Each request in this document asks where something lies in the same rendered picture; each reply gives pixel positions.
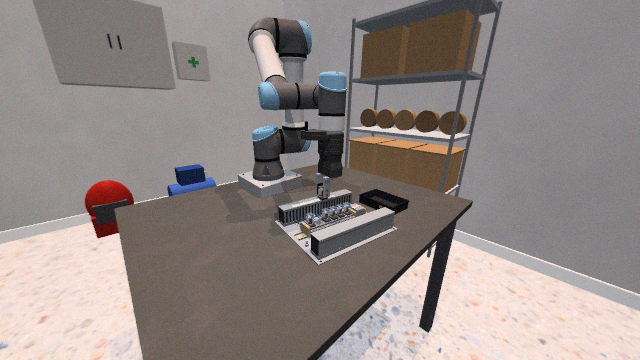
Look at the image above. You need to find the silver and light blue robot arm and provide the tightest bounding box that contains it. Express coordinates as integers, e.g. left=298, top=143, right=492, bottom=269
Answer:
left=248, top=17, right=347, bottom=181

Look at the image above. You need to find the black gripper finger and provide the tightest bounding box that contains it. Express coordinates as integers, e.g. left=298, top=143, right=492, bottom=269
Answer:
left=315, top=173, right=325, bottom=194
left=323, top=176, right=338, bottom=198

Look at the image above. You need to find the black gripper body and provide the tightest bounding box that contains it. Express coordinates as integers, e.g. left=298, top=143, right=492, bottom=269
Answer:
left=301, top=116, right=345, bottom=178

